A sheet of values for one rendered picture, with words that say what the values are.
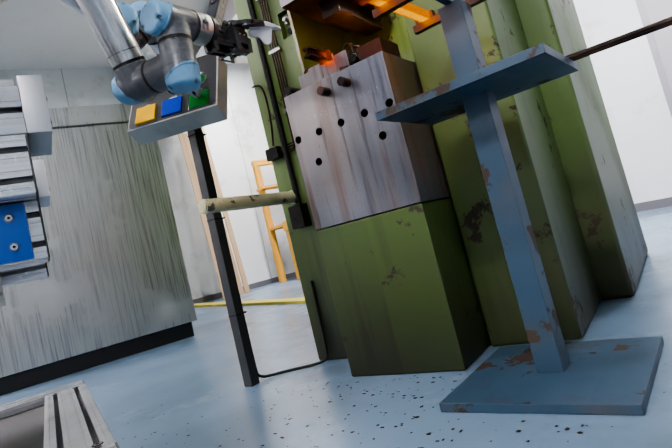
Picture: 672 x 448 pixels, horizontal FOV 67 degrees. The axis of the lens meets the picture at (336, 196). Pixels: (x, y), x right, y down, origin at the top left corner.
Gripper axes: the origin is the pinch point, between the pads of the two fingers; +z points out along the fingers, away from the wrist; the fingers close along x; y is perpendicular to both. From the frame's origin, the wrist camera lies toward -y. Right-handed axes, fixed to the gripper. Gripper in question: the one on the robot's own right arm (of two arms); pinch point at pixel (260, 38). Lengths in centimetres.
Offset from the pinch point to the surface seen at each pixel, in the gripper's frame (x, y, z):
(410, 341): 8, 91, 25
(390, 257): 8, 66, 25
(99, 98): -572, -226, 324
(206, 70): -45, -12, 22
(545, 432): 51, 100, -11
